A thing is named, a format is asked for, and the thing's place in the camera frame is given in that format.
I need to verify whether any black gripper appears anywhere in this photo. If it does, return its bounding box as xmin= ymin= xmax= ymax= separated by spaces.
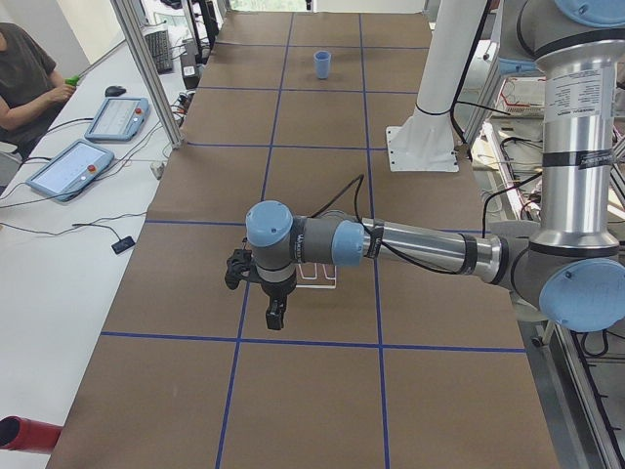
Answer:
xmin=261 ymin=276 xmax=297 ymax=330

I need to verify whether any blue plastic cup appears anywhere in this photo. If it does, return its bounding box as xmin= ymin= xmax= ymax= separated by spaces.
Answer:
xmin=313 ymin=50 xmax=332 ymax=80

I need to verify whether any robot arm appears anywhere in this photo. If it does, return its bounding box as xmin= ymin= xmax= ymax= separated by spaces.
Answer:
xmin=226 ymin=1 xmax=624 ymax=332

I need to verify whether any small black puck device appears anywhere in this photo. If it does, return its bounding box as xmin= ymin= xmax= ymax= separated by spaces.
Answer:
xmin=111 ymin=236 xmax=136 ymax=255

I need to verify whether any upper teach pendant tablet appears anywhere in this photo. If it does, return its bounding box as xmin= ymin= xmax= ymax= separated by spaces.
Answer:
xmin=84 ymin=97 xmax=149 ymax=143

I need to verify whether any teach pendant tablet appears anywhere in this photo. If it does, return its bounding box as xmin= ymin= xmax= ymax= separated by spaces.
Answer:
xmin=25 ymin=140 xmax=114 ymax=202
xmin=84 ymin=97 xmax=149 ymax=143

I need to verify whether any lower teach pendant tablet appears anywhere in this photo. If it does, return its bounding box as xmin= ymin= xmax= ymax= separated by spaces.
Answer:
xmin=25 ymin=140 xmax=114 ymax=202

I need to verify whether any black computer mouse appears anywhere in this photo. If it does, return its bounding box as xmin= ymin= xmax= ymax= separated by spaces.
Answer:
xmin=104 ymin=85 xmax=127 ymax=97

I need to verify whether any red cylinder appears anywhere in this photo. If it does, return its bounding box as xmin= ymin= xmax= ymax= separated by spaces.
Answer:
xmin=1 ymin=416 xmax=63 ymax=454

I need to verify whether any black keyboard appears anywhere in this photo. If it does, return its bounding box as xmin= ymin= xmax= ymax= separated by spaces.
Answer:
xmin=144 ymin=30 xmax=173 ymax=74

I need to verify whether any seated person dark shirt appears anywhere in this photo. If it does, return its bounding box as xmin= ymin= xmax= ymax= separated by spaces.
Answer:
xmin=1 ymin=22 xmax=76 ymax=159

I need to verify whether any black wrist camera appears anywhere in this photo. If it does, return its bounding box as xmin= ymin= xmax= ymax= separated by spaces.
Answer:
xmin=225 ymin=248 xmax=261 ymax=290

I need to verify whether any white wire cup holder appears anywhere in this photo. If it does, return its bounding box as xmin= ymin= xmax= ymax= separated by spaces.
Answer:
xmin=296 ymin=263 xmax=338 ymax=290

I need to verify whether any aluminium frame post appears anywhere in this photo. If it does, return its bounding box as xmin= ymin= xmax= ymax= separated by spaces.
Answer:
xmin=110 ymin=0 xmax=183 ymax=149

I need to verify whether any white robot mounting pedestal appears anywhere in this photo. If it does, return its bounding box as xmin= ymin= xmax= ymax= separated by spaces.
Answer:
xmin=386 ymin=0 xmax=489 ymax=173

